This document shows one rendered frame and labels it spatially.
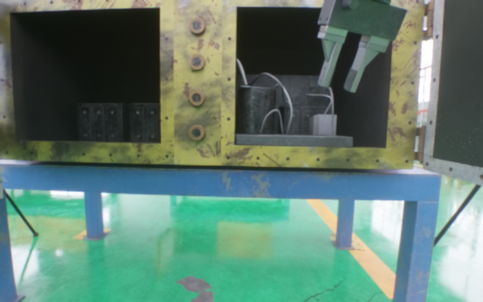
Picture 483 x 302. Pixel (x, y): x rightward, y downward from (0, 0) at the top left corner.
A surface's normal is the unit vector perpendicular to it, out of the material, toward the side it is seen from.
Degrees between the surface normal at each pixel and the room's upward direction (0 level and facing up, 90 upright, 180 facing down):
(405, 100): 90
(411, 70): 90
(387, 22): 113
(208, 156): 90
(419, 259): 90
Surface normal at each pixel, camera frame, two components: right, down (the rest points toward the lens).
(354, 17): 0.07, 0.49
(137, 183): -0.04, 0.10
